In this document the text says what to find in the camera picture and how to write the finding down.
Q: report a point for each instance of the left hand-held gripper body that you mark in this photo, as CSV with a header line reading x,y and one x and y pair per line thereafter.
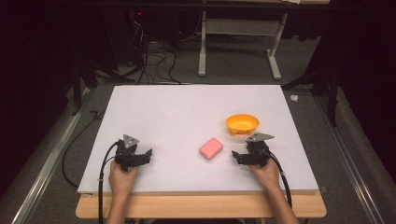
x,y
128,152

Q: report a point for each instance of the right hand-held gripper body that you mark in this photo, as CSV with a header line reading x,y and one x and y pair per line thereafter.
x,y
256,152

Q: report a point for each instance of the pink soap bar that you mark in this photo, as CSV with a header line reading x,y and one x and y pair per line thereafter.
x,y
211,148

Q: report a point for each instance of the orange soap dish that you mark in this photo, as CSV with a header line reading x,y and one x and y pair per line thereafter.
x,y
242,123

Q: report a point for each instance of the person's right hand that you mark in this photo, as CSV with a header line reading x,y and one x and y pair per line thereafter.
x,y
267,175

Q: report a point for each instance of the person's left hand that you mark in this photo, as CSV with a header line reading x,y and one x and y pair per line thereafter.
x,y
122,180

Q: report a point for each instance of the white board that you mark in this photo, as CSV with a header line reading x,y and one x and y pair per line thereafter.
x,y
199,105

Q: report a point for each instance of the wooden table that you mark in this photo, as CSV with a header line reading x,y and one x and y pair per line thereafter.
x,y
199,206

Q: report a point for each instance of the crumpled white paper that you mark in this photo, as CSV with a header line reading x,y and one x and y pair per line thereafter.
x,y
294,98

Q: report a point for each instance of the black metal stand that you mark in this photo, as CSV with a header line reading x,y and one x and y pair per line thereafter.
x,y
327,77
81,77

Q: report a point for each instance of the white metal stand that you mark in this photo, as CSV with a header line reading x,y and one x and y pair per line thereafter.
x,y
239,28

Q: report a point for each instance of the aluminium floor rail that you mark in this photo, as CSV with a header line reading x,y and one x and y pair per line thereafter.
x,y
351,158
46,161

